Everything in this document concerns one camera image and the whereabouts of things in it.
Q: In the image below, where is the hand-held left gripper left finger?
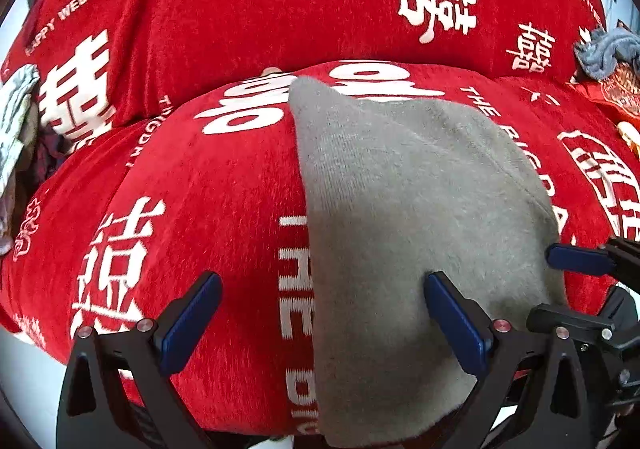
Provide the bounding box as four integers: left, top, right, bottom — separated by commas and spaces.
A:
56, 271, 223, 449

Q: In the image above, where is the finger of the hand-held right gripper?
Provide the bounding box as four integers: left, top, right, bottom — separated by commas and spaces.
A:
527, 285, 640, 342
545, 236, 640, 290

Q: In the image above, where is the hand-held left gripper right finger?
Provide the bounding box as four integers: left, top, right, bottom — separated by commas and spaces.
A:
424, 271, 598, 449

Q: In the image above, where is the grey knit sweater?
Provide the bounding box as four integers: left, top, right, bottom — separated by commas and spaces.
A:
289, 76, 568, 447

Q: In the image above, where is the red printed sofa cover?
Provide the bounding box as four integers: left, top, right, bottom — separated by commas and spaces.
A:
0, 0, 640, 435

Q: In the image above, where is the red printed packet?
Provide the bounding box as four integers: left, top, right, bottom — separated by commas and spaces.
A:
570, 64, 640, 122

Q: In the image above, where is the grey-blue crumpled cloth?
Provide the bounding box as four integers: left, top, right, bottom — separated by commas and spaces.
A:
574, 26, 640, 80

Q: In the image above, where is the dark cloth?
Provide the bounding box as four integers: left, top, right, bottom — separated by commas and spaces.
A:
35, 124, 71, 180

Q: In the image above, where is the white patterned cloth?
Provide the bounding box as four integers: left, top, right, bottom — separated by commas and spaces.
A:
0, 65, 41, 200

